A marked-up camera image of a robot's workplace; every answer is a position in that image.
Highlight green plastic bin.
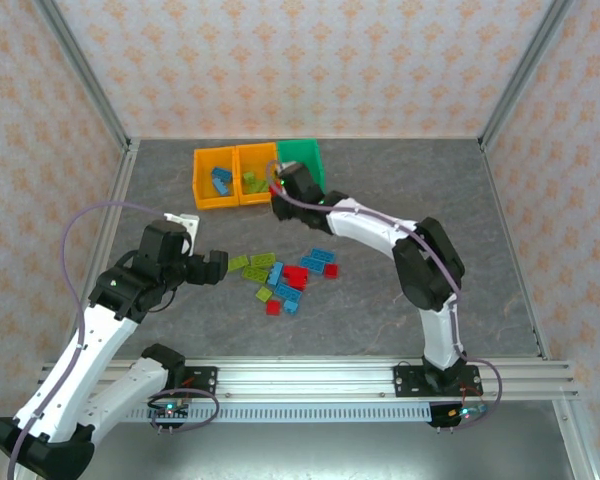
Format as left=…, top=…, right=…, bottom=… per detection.
left=276, top=138, right=327, bottom=196

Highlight orange plastic bin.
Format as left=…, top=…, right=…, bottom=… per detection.
left=192, top=146, right=241, bottom=211
left=234, top=142, right=284, bottom=207

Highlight grey metal bottom panel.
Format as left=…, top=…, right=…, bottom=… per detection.
left=79, top=422, right=581, bottom=480

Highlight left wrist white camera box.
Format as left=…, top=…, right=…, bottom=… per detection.
left=163, top=213, right=200, bottom=255

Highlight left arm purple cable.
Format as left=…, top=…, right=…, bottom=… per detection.
left=5, top=201, right=220, bottom=476

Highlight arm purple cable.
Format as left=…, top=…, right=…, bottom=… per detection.
left=264, top=159, right=504, bottom=432
left=5, top=201, right=220, bottom=476

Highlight aluminium table side rail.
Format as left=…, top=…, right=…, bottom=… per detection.
left=54, top=139, right=141, bottom=362
left=479, top=141, right=554, bottom=361

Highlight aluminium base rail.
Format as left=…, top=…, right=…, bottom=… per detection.
left=39, top=357, right=580, bottom=401

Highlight slotted grey cable duct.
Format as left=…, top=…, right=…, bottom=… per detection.
left=92, top=403, right=434, bottom=424

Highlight aluminium frame post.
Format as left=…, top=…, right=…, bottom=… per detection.
left=478, top=0, right=579, bottom=151
left=32, top=0, right=134, bottom=151

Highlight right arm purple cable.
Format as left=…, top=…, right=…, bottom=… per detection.
left=264, top=159, right=504, bottom=432

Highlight aluminium frame leg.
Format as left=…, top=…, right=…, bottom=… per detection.
left=552, top=399, right=600, bottom=480

